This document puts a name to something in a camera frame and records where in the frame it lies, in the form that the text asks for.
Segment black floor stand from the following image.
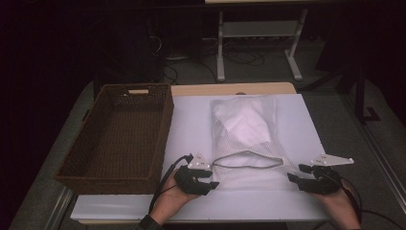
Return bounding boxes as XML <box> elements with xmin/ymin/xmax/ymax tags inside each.
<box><xmin>300</xmin><ymin>63</ymin><xmax>382</xmax><ymax>126</ymax></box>

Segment metal floor rail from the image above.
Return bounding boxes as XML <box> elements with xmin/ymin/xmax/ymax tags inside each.
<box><xmin>43</xmin><ymin>186</ymin><xmax>78</xmax><ymax>230</ymax></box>
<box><xmin>338</xmin><ymin>95</ymin><xmax>406</xmax><ymax>212</ymax></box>

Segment black floor cables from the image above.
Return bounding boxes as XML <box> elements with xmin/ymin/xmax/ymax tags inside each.
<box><xmin>161</xmin><ymin>34</ymin><xmax>266</xmax><ymax>84</ymax></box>

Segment person's right hand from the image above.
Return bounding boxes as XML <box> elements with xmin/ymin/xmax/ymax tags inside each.
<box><xmin>310</xmin><ymin>181</ymin><xmax>362</xmax><ymax>230</ymax></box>

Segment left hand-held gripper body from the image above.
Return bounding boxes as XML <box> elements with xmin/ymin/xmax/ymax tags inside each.
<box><xmin>172</xmin><ymin>152</ymin><xmax>213</xmax><ymax>196</ymax></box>

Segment brown wicker basket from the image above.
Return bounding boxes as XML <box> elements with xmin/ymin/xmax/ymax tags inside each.
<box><xmin>54</xmin><ymin>82</ymin><xmax>175</xmax><ymax>196</ymax></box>

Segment white mesh laundry bag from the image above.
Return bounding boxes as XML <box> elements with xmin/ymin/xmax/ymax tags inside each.
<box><xmin>210</xmin><ymin>95</ymin><xmax>300</xmax><ymax>192</ymax></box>

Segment person's left hand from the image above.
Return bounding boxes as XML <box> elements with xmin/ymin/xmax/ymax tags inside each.
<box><xmin>148</xmin><ymin>170</ymin><xmax>199</xmax><ymax>227</ymax></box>

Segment white board mat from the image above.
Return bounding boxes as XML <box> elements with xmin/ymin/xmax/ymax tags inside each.
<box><xmin>70</xmin><ymin>93</ymin><xmax>333</xmax><ymax>222</ymax></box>

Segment white garment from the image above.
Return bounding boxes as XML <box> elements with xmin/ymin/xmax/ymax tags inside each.
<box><xmin>213</xmin><ymin>103</ymin><xmax>272</xmax><ymax>146</ymax></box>

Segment white metal desk frame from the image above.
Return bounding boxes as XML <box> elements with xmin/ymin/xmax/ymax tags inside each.
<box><xmin>204</xmin><ymin>0</ymin><xmax>309</xmax><ymax>82</ymax></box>

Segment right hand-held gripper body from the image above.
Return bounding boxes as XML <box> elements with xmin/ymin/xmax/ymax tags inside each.
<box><xmin>302</xmin><ymin>153</ymin><xmax>355</xmax><ymax>196</ymax></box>

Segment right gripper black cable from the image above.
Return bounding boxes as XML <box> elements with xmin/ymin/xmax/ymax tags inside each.
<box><xmin>340</xmin><ymin>177</ymin><xmax>406</xmax><ymax>230</ymax></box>

